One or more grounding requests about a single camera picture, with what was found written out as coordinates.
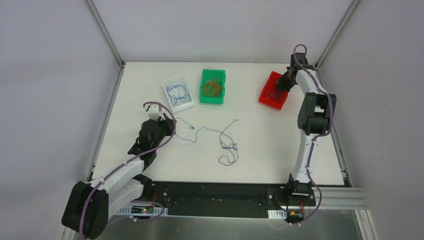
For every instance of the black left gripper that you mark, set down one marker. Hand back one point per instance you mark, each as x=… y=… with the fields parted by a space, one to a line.
x=166 y=125

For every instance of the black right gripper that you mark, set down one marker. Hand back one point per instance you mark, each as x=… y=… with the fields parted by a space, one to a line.
x=284 y=84

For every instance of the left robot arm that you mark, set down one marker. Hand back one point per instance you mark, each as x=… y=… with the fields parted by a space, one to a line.
x=91 y=204

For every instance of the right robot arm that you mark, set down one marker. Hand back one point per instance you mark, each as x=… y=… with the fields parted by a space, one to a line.
x=315 y=121

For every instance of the red plastic bin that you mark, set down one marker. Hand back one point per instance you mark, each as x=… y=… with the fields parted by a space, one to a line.
x=271 y=97

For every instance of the white plastic bin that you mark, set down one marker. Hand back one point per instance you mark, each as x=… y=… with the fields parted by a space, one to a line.
x=178 y=93

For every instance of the green plastic bin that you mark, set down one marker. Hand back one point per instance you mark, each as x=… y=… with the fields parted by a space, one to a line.
x=212 y=86

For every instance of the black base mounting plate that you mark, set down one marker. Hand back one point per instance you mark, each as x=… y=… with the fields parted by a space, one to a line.
x=225 y=200

